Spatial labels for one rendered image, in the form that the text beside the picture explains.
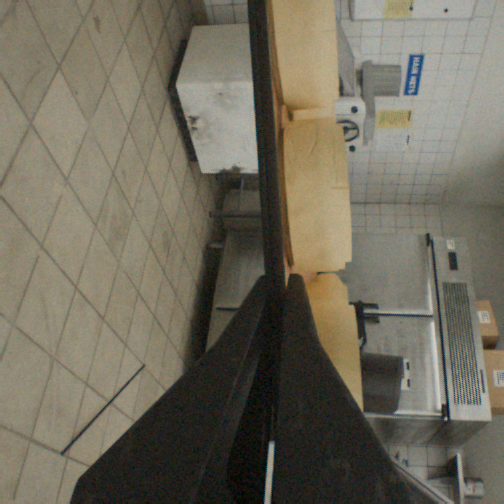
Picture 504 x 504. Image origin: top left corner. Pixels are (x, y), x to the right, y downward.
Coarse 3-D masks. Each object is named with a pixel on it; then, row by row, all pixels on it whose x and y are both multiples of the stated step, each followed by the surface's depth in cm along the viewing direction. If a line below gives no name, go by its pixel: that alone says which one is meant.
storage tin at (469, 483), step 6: (468, 480) 341; (474, 480) 341; (480, 480) 340; (468, 486) 338; (474, 486) 337; (480, 486) 337; (468, 492) 337; (474, 492) 336; (480, 492) 336; (480, 498) 337
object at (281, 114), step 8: (272, 72) 15; (272, 80) 15; (280, 112) 17; (280, 120) 17; (288, 120) 21; (280, 128) 16; (288, 264) 16; (288, 272) 16; (296, 272) 20; (304, 272) 26; (312, 272) 38; (304, 280) 25
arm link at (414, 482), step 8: (392, 456) 60; (400, 464) 59; (400, 472) 57; (408, 472) 58; (408, 480) 56; (416, 480) 57; (416, 488) 56; (424, 488) 56; (432, 488) 57; (416, 496) 56; (424, 496) 55; (432, 496) 56; (440, 496) 56
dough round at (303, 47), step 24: (288, 0) 14; (312, 0) 14; (288, 24) 14; (312, 24) 14; (288, 48) 15; (312, 48) 14; (336, 48) 15; (288, 72) 15; (312, 72) 15; (336, 72) 15; (288, 96) 16; (312, 96) 16; (336, 96) 16
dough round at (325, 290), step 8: (312, 288) 22; (320, 288) 22; (328, 288) 21; (336, 288) 21; (344, 288) 22; (312, 296) 21; (320, 296) 21; (328, 296) 21; (336, 296) 21; (344, 296) 21
